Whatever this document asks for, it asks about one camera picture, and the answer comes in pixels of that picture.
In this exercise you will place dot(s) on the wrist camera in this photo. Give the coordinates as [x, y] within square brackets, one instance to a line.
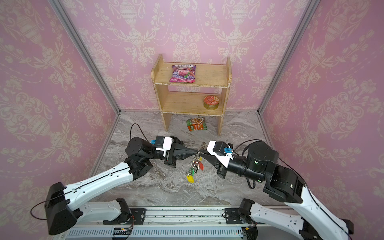
[221, 151]
[162, 145]

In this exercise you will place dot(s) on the aluminium corner post right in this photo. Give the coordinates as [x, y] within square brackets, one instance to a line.
[305, 19]

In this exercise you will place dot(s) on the pink snack packet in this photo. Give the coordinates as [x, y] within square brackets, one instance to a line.
[183, 73]

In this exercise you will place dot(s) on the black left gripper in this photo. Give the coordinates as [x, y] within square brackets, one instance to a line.
[178, 151]

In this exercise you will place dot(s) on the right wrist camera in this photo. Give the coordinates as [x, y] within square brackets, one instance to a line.
[221, 151]

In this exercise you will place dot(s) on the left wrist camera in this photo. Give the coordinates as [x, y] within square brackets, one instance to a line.
[162, 145]

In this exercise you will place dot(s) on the green orange snack packet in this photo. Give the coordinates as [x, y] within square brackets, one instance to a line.
[196, 124]

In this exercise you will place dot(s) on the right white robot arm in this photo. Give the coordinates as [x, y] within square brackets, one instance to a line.
[313, 220]

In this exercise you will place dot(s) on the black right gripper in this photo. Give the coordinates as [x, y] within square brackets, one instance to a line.
[220, 164]

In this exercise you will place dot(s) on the aluminium corner post left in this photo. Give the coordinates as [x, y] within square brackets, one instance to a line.
[73, 33]

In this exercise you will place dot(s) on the aluminium corner post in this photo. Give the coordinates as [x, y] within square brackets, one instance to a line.
[305, 19]
[73, 33]

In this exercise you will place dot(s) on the wooden two-tier shelf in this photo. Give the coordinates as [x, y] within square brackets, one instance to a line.
[213, 76]

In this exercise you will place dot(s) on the round red gold tin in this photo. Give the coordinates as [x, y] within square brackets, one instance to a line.
[211, 102]

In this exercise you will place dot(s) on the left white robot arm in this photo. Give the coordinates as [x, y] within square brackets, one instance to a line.
[62, 204]

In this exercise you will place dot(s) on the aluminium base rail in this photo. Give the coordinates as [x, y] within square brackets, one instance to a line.
[179, 223]

